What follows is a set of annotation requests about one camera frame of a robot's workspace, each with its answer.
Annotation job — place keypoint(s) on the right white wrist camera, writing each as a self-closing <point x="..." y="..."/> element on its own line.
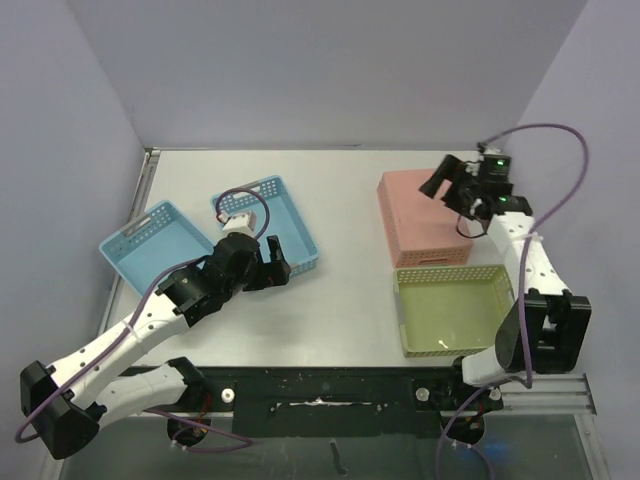
<point x="485" y="149"/>

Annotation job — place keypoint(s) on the pink perforated basket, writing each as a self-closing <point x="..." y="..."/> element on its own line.
<point x="420" y="231"/>

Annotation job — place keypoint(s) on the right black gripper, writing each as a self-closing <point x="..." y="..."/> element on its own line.
<point x="454" y="183"/>

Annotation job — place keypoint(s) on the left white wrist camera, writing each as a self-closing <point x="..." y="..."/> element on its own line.
<point x="243" y="222"/>

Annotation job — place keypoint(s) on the black table front rail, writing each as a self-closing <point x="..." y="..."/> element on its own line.
<point x="315" y="402"/>

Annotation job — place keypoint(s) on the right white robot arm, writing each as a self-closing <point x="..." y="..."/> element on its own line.
<point x="544" y="330"/>

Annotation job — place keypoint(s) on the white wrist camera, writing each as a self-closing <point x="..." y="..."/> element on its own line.
<point x="485" y="149"/>
<point x="243" y="222"/>

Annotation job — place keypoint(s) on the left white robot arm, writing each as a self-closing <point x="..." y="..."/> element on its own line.
<point x="68" y="402"/>

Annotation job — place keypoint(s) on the small blue perforated basket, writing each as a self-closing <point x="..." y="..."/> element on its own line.
<point x="159" y="238"/>

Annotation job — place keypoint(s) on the yellow-green perforated basket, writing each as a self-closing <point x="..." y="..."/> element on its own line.
<point x="450" y="310"/>

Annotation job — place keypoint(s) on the large blue perforated basket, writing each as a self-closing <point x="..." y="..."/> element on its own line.
<point x="286" y="222"/>

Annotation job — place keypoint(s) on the aluminium frame rail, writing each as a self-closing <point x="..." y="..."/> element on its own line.
<point x="558" y="394"/>

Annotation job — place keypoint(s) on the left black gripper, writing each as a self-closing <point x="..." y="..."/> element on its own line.
<point x="269" y="274"/>

